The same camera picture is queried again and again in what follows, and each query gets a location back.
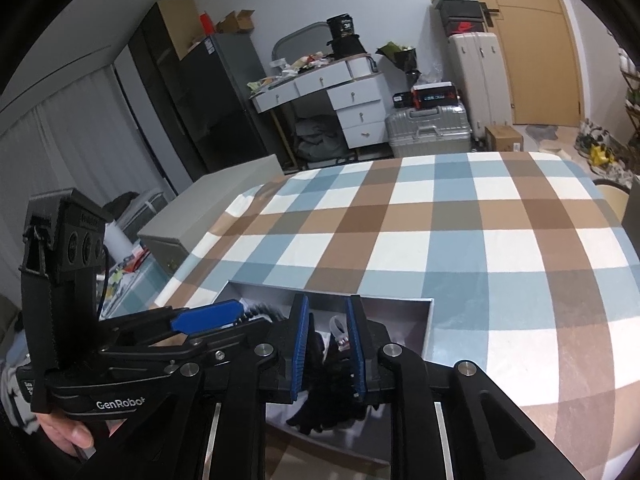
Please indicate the white drawer desk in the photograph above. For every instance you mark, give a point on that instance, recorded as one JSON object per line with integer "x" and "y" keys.
{"x": 353, "y": 92}

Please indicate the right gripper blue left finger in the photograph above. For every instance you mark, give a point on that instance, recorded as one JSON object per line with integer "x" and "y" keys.
{"x": 242, "y": 384}

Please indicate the wooden door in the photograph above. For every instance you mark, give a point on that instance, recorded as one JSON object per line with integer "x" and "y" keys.
{"x": 541, "y": 60}

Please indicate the beige upright suitcase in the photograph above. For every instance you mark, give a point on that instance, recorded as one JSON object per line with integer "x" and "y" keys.
{"x": 481, "y": 79}

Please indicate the black refrigerator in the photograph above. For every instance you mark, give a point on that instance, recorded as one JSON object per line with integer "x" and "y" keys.
{"x": 203, "y": 101}

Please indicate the brown cardboard box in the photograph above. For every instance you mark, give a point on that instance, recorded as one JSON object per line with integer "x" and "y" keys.
{"x": 503, "y": 138}

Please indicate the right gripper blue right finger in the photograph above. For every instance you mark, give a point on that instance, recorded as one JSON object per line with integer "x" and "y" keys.
{"x": 447, "y": 421}

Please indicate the white curtain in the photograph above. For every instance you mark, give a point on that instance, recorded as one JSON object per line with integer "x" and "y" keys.
{"x": 84, "y": 137}

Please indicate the left hand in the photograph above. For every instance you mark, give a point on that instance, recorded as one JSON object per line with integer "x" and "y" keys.
{"x": 70, "y": 436}

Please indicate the black jewelry inside box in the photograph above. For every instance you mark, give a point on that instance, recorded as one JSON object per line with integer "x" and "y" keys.
{"x": 331, "y": 401}

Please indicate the black hat box stack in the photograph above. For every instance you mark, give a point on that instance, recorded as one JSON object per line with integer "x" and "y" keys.
{"x": 344, "y": 40}

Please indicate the silver aluminium suitcase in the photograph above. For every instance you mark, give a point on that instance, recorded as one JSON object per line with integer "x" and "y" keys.
{"x": 438, "y": 130}

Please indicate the stacked shoeboxes yellow top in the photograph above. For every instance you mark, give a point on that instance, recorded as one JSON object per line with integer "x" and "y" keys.
{"x": 460, "y": 16}

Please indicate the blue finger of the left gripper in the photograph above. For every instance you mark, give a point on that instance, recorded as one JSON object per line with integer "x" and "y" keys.
{"x": 211, "y": 317}
{"x": 229, "y": 340}

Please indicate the silver rectangular storage box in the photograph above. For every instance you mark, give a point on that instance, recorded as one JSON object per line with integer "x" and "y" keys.
{"x": 408, "y": 322}

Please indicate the wooden shoe rack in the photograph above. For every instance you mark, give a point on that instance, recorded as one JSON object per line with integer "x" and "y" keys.
{"x": 630, "y": 73}

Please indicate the black shoebox on suitcase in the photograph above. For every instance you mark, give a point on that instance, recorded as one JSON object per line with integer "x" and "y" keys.
{"x": 427, "y": 96}

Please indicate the plaid bed blanket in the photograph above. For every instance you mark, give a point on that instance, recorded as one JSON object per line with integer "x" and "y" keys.
{"x": 531, "y": 274}

